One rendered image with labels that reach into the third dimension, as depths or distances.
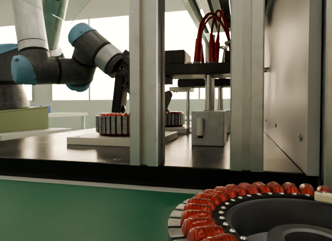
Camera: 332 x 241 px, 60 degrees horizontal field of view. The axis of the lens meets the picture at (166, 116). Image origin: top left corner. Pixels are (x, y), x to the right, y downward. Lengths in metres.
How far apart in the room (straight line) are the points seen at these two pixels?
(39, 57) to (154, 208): 0.65
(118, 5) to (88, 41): 5.24
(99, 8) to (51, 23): 5.10
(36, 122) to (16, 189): 0.87
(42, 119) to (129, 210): 0.99
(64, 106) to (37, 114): 5.10
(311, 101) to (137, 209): 0.17
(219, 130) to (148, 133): 0.18
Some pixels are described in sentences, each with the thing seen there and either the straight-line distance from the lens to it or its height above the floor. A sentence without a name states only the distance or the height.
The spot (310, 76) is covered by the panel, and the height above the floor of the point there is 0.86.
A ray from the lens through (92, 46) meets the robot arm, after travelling 0.80.
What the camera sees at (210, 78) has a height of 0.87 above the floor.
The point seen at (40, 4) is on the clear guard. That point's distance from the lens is 0.59.
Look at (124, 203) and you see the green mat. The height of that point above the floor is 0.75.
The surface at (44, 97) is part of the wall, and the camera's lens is 6.57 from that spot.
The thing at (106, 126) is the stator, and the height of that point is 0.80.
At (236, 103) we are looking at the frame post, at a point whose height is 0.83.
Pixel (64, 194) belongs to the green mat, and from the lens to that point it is 0.28.
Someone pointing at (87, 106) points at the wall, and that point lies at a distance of 6.00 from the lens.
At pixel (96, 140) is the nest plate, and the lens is 0.46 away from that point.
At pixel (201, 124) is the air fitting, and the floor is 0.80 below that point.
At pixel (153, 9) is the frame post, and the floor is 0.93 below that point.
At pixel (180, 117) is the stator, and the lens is 0.71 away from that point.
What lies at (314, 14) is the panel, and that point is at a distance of 0.29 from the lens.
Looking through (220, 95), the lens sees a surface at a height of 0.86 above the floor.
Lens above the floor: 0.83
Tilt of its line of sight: 2 degrees down
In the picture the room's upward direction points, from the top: straight up
